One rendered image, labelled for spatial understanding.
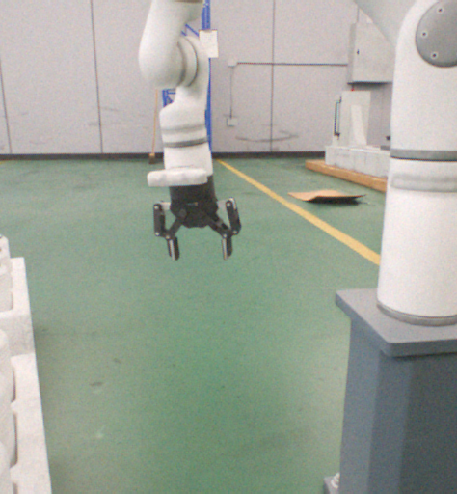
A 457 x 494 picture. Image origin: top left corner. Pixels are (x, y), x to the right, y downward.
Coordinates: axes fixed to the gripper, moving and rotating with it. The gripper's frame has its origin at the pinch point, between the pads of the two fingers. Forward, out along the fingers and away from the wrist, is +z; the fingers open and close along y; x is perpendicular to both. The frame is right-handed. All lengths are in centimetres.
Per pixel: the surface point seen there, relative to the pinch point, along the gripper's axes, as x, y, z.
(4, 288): 6.2, 36.3, 3.5
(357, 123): -412, -39, 34
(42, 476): 42.4, 4.5, 5.1
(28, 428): 36.6, 10.2, 5.2
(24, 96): -494, 381, -23
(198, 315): -33.7, 14.7, 31.9
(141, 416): 10.7, 11.7, 26.5
